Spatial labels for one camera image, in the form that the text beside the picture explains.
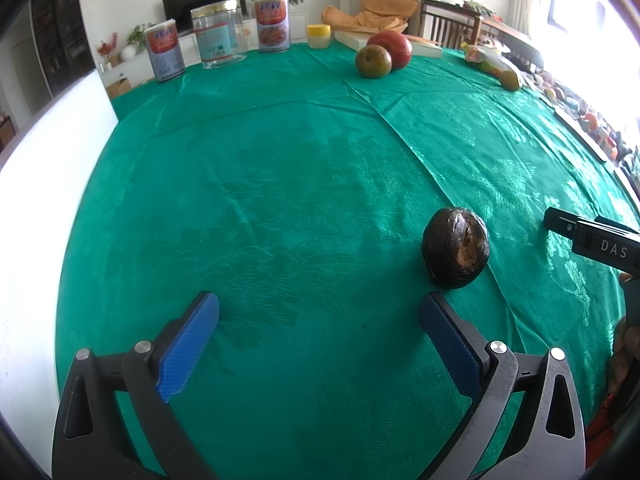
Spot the potted plant left of tv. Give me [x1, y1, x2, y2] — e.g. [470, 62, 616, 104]
[127, 23, 152, 50]

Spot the yellow-green pear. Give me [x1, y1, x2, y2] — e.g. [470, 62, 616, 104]
[499, 70, 522, 92]

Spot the person's right hand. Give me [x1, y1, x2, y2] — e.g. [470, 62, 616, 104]
[605, 271, 640, 399]

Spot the yellow lidded small jar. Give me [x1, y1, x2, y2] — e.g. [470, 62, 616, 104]
[307, 24, 332, 49]

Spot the red flowers vase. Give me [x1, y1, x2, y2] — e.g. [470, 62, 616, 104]
[96, 32, 119, 70]

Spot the fruit bowl on side table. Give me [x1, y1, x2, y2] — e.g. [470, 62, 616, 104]
[534, 70, 634, 164]

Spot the white cardboard box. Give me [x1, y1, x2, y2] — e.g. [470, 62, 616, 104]
[1, 72, 118, 471]

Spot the brown cardboard box floor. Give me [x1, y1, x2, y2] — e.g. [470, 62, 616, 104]
[105, 78, 131, 100]

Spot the red label tin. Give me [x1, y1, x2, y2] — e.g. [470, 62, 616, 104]
[143, 18, 186, 82]
[254, 0, 291, 52]

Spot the red label tin left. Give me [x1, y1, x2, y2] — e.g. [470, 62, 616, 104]
[143, 18, 186, 82]

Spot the white plastic bag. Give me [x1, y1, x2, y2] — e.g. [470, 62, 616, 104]
[461, 42, 524, 84]

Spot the dark wooden bench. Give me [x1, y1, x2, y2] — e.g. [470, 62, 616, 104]
[419, 0, 544, 70]

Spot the black display cabinet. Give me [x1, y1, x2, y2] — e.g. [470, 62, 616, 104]
[30, 0, 96, 98]

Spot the orange lounge chair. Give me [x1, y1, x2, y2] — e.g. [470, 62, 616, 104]
[321, 0, 419, 34]

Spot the clear glass jar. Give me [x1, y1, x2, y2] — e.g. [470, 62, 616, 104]
[191, 0, 246, 70]

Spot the red label tin right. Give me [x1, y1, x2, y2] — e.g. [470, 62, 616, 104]
[254, 0, 291, 52]

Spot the green satin tablecloth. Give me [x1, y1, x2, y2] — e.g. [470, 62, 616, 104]
[56, 44, 639, 479]

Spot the green-brown round fruit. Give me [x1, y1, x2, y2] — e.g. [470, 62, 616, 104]
[355, 44, 393, 79]

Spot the flat white orange box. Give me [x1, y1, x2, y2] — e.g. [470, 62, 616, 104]
[334, 30, 442, 58]

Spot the dark mangosteen large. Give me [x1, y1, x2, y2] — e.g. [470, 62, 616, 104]
[421, 208, 490, 289]

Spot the red apple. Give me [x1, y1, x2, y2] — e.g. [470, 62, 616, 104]
[367, 30, 413, 70]

